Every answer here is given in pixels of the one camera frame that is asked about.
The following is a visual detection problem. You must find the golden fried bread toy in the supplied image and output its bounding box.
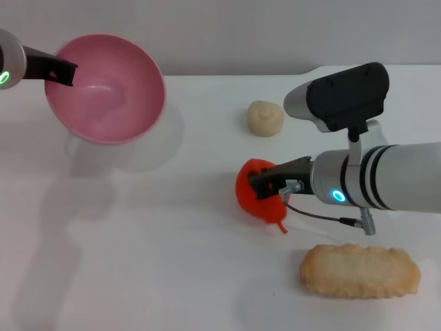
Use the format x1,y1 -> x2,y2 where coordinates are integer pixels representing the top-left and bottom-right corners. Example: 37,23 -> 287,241
299,243 -> 422,300

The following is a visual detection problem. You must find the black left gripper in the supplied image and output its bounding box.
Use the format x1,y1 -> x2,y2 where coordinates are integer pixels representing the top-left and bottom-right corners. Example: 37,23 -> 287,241
22,46 -> 79,88

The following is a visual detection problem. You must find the orange toy fruit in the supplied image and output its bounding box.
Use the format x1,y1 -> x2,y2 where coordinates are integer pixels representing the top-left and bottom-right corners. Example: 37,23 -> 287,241
234,157 -> 289,235

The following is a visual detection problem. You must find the beige toy bun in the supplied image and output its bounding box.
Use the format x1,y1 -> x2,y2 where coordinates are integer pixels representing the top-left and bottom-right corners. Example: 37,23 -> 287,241
246,100 -> 285,138

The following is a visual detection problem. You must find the pink plastic bowl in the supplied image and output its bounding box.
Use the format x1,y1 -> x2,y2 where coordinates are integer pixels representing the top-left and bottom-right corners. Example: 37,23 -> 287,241
43,33 -> 167,146

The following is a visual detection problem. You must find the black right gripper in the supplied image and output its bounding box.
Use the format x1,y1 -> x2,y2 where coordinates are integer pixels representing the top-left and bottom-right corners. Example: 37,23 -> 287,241
247,155 -> 315,201

